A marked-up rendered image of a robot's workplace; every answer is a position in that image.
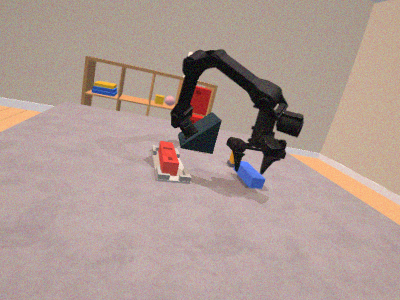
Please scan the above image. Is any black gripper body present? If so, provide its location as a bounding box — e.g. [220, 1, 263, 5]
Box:
[226, 124, 286, 159]

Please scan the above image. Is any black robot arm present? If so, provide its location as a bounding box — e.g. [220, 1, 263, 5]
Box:
[170, 49, 304, 157]

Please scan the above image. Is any orange block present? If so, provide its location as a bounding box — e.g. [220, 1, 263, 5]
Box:
[229, 151, 235, 164]

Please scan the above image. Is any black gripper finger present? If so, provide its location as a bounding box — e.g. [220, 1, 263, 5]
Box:
[260, 155, 280, 175]
[232, 150, 245, 172]

